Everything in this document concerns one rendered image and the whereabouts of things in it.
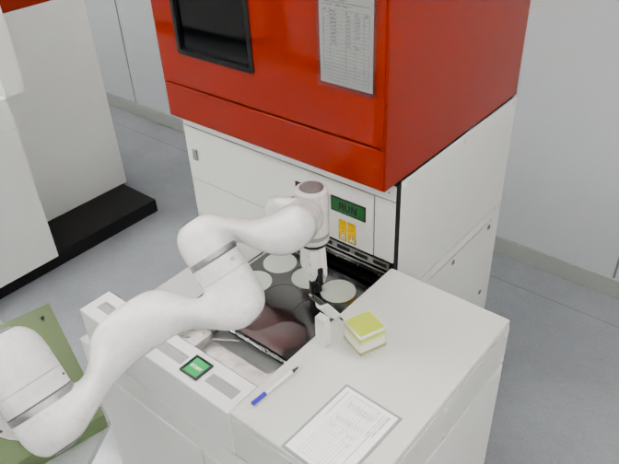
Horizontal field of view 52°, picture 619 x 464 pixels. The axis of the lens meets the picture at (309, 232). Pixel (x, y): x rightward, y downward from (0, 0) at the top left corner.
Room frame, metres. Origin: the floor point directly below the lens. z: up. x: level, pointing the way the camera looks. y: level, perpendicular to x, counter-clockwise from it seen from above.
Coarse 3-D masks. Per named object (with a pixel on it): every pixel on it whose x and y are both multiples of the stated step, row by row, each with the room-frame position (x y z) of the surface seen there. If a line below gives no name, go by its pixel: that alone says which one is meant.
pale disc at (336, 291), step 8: (336, 280) 1.40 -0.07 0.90; (344, 280) 1.40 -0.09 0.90; (328, 288) 1.37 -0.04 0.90; (336, 288) 1.37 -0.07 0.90; (344, 288) 1.37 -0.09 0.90; (352, 288) 1.36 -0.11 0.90; (328, 296) 1.33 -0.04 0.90; (336, 296) 1.33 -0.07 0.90; (344, 296) 1.33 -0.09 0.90; (352, 296) 1.33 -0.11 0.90
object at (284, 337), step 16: (288, 272) 1.45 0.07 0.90; (272, 288) 1.38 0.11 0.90; (288, 288) 1.38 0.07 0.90; (304, 288) 1.37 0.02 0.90; (272, 304) 1.32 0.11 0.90; (288, 304) 1.31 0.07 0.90; (304, 304) 1.31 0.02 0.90; (336, 304) 1.30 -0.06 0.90; (256, 320) 1.25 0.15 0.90; (272, 320) 1.25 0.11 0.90; (288, 320) 1.25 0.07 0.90; (304, 320) 1.24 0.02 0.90; (256, 336) 1.19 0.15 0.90; (272, 336) 1.19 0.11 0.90; (288, 336) 1.19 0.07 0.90; (304, 336) 1.19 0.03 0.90; (288, 352) 1.13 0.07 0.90
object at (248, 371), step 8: (208, 344) 1.19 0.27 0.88; (216, 344) 1.19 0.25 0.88; (208, 352) 1.17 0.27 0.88; (216, 352) 1.16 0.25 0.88; (224, 352) 1.16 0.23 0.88; (224, 360) 1.13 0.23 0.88; (232, 360) 1.13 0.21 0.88; (240, 360) 1.13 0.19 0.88; (232, 368) 1.11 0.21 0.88; (240, 368) 1.10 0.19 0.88; (248, 368) 1.10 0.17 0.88; (256, 368) 1.10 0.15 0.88; (248, 376) 1.08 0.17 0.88; (256, 376) 1.08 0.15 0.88; (264, 376) 1.08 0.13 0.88
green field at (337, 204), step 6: (336, 198) 1.49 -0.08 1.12; (336, 204) 1.49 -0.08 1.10; (342, 204) 1.48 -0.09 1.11; (348, 204) 1.46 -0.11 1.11; (336, 210) 1.49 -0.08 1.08; (342, 210) 1.48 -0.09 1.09; (348, 210) 1.46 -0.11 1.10; (354, 210) 1.45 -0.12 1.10; (360, 210) 1.44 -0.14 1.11; (354, 216) 1.45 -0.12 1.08; (360, 216) 1.44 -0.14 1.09
